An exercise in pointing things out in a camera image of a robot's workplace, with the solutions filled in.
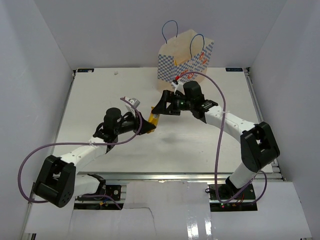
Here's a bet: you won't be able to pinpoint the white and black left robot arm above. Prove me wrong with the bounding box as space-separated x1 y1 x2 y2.
33 107 156 208

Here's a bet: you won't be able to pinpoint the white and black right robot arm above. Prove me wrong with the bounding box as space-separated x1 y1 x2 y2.
151 81 280 200

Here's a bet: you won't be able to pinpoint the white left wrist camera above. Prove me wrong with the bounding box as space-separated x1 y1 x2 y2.
124 97 141 114

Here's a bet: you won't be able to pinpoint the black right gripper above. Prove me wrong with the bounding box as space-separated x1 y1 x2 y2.
151 90 194 116

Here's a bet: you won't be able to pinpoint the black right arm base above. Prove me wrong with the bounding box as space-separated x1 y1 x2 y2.
204 179 258 212

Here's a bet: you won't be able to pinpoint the checkered paper bag blue handles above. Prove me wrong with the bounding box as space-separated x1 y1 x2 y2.
157 27 214 92

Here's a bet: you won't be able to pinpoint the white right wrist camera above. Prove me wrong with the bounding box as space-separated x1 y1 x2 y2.
171 76 184 96

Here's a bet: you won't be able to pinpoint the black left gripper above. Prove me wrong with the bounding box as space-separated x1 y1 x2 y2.
114 109 155 136

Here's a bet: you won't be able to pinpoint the yellow snack bar top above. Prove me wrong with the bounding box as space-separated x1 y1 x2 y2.
147 111 160 134

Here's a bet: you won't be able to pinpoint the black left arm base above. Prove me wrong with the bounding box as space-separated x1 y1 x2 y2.
76 185 122 203

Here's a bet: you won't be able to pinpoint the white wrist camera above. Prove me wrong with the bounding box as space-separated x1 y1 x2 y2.
124 97 141 114
171 76 184 96

